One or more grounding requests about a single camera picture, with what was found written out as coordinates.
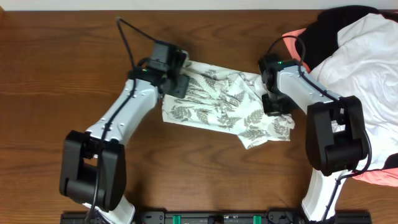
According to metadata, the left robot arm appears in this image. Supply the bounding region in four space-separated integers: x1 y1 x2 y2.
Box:
59 50 189 223

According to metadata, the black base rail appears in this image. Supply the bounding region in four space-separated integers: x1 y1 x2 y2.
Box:
60 210 373 224

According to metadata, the white garment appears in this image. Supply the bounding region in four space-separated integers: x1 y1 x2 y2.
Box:
310 14 397 170

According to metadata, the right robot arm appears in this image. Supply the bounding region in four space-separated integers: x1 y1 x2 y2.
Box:
258 54 373 223

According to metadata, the white fern print cloth bag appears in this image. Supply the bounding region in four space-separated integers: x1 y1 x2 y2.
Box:
162 61 295 149

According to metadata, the pink garment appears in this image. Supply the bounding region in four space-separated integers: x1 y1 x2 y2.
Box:
281 27 398 187

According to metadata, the black garment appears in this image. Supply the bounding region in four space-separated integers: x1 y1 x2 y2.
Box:
295 6 397 169

